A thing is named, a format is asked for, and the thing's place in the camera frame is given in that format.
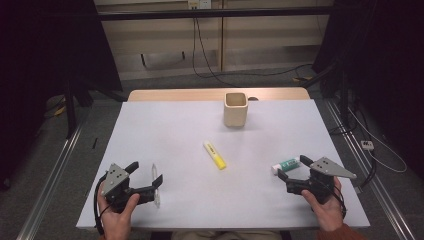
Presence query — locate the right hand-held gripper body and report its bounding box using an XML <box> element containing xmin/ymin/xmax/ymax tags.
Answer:
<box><xmin>285</xmin><ymin>156</ymin><xmax>357</xmax><ymax>205</ymax></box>

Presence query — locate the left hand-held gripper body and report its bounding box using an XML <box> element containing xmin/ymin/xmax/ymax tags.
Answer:
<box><xmin>100</xmin><ymin>163</ymin><xmax>141</xmax><ymax>213</ymax></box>

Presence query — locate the green white glue stick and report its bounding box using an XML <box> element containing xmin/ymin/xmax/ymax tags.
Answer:
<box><xmin>270</xmin><ymin>156</ymin><xmax>301</xmax><ymax>176</ymax></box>

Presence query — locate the yellow highlighter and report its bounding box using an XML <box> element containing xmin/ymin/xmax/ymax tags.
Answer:
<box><xmin>202</xmin><ymin>140</ymin><xmax>228</xmax><ymax>171</ymax></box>

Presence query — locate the beige square cup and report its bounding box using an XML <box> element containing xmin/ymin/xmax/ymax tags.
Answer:
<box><xmin>223</xmin><ymin>92</ymin><xmax>250</xmax><ymax>128</ymax></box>

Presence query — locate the person's right hand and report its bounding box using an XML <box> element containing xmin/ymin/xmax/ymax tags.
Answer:
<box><xmin>300</xmin><ymin>177</ymin><xmax>346</xmax><ymax>233</ymax></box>

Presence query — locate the person's left hand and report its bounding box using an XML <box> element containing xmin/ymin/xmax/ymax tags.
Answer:
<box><xmin>98</xmin><ymin>192</ymin><xmax>141</xmax><ymax>240</ymax></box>

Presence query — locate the white table mat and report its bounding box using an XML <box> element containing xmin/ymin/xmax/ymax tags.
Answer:
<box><xmin>75</xmin><ymin>99</ymin><xmax>371</xmax><ymax>231</ymax></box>

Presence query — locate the black metal stand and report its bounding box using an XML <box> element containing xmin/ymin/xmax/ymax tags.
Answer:
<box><xmin>63</xmin><ymin>79</ymin><xmax>95</xmax><ymax>140</ymax></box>

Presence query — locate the person's lap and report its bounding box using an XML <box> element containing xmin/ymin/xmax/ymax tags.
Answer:
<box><xmin>171</xmin><ymin>230</ymin><xmax>283</xmax><ymax>240</ymax></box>

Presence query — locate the wooden table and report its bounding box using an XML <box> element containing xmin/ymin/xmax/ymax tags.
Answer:
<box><xmin>127</xmin><ymin>87</ymin><xmax>311</xmax><ymax>103</ymax></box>

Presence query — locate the black curtain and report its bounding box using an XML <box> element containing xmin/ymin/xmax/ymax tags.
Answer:
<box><xmin>0</xmin><ymin>0</ymin><xmax>123</xmax><ymax>191</ymax></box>
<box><xmin>311</xmin><ymin>0</ymin><xmax>424</xmax><ymax>181</ymax></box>

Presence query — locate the black horizontal bar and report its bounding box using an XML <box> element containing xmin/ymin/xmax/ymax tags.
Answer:
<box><xmin>98</xmin><ymin>6</ymin><xmax>334</xmax><ymax>22</ymax></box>

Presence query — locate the left hand-held gripper cable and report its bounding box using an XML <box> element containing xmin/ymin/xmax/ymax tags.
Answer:
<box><xmin>93</xmin><ymin>173</ymin><xmax>112</xmax><ymax>236</ymax></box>

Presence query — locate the hand-held gripper cable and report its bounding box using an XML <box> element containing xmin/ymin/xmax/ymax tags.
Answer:
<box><xmin>328</xmin><ymin>181</ymin><xmax>348</xmax><ymax>220</ymax></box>
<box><xmin>93</xmin><ymin>173</ymin><xmax>112</xmax><ymax>236</ymax></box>

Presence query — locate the right hand-held gripper cable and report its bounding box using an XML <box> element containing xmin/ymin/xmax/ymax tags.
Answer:
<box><xmin>328</xmin><ymin>181</ymin><xmax>348</xmax><ymax>220</ymax></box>

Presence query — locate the metal floor rail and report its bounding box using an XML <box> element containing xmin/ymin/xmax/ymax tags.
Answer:
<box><xmin>324</xmin><ymin>99</ymin><xmax>416</xmax><ymax>240</ymax></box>
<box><xmin>16</xmin><ymin>113</ymin><xmax>88</xmax><ymax>240</ymax></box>

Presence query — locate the black floor cable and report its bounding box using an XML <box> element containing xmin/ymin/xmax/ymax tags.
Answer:
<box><xmin>328</xmin><ymin>109</ymin><xmax>378</xmax><ymax>190</ymax></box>

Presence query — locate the white floor cable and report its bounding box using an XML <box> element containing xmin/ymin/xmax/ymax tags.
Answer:
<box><xmin>346</xmin><ymin>106</ymin><xmax>408</xmax><ymax>174</ymax></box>

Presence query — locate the black hanging cable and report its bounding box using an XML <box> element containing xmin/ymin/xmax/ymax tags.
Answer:
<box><xmin>191</xmin><ymin>16</ymin><xmax>314</xmax><ymax>88</ymax></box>

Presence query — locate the white wall socket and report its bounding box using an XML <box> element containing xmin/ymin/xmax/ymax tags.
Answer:
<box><xmin>187</xmin><ymin>0</ymin><xmax>213</xmax><ymax>10</ymax></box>

